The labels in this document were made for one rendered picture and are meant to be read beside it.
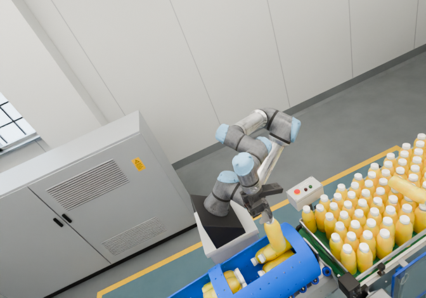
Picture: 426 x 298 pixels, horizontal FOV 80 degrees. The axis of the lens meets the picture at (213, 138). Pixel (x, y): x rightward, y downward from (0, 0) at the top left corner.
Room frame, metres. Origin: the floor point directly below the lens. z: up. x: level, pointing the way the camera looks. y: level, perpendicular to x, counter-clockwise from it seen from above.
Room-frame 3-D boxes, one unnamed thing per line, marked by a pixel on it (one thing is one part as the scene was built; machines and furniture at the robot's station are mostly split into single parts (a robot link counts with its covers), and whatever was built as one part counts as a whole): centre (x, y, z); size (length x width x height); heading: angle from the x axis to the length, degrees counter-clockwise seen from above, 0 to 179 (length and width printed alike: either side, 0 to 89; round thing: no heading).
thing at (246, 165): (0.70, -0.06, 1.75); 0.09 x 0.08 x 0.11; 130
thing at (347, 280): (0.54, -0.31, 0.95); 0.10 x 0.07 x 0.10; 9
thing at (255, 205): (0.69, -0.05, 1.59); 0.09 x 0.08 x 0.12; 100
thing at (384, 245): (0.62, -0.57, 0.99); 0.07 x 0.07 x 0.19
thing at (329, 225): (0.81, -0.41, 0.99); 0.07 x 0.07 x 0.19
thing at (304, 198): (1.05, -0.39, 1.05); 0.20 x 0.10 x 0.10; 99
